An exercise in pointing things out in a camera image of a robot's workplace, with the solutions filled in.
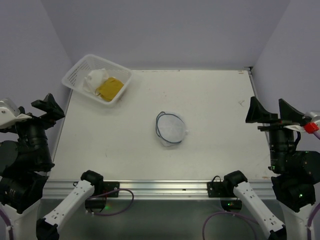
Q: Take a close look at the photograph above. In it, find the white bra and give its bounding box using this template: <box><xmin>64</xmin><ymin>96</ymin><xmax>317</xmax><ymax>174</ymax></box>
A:
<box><xmin>82</xmin><ymin>68</ymin><xmax>109</xmax><ymax>96</ymax></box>

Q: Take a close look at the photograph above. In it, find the yellow bra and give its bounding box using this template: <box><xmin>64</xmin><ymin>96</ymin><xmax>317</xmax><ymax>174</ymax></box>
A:
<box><xmin>95</xmin><ymin>77</ymin><xmax>124</xmax><ymax>102</ymax></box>

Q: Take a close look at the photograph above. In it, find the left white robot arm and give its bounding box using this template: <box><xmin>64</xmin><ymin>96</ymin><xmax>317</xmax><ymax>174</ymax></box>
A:
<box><xmin>0</xmin><ymin>93</ymin><xmax>103</xmax><ymax>240</ymax></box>

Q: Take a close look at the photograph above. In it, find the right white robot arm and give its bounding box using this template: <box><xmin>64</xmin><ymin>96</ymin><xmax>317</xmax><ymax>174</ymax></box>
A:
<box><xmin>222</xmin><ymin>96</ymin><xmax>320</xmax><ymax>240</ymax></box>

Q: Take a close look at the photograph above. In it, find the white plastic basket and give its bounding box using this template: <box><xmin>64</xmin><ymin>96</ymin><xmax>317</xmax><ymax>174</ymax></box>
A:
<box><xmin>61</xmin><ymin>54</ymin><xmax>134</xmax><ymax>108</ymax></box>

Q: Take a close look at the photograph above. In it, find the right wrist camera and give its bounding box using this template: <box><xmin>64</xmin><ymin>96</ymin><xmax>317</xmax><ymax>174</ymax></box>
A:
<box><xmin>285</xmin><ymin>111</ymin><xmax>320</xmax><ymax>135</ymax></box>

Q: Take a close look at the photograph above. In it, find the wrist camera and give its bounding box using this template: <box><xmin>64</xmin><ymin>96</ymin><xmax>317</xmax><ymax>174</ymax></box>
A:
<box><xmin>0</xmin><ymin>98</ymin><xmax>32</xmax><ymax>129</ymax></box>
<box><xmin>285</xmin><ymin>111</ymin><xmax>320</xmax><ymax>135</ymax></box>

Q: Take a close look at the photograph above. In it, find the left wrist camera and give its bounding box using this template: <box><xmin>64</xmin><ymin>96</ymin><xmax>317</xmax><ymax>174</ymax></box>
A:
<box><xmin>0</xmin><ymin>98</ymin><xmax>32</xmax><ymax>129</ymax></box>

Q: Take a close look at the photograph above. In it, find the aluminium mounting rail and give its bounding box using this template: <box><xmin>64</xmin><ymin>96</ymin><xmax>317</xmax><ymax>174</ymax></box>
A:
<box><xmin>42</xmin><ymin>180</ymin><xmax>278</xmax><ymax>201</ymax></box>

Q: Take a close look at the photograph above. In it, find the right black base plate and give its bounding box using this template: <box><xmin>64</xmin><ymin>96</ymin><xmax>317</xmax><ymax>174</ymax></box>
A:
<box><xmin>206</xmin><ymin>175</ymin><xmax>236</xmax><ymax>198</ymax></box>

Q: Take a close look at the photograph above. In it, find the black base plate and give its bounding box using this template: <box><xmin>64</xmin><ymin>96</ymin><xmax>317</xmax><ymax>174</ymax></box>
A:
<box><xmin>206</xmin><ymin>175</ymin><xmax>236</xmax><ymax>198</ymax></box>
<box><xmin>74</xmin><ymin>180</ymin><xmax>120</xmax><ymax>198</ymax></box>

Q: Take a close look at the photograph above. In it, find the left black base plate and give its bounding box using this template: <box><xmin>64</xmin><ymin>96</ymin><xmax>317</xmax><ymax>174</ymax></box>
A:
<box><xmin>74</xmin><ymin>180</ymin><xmax>120</xmax><ymax>198</ymax></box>

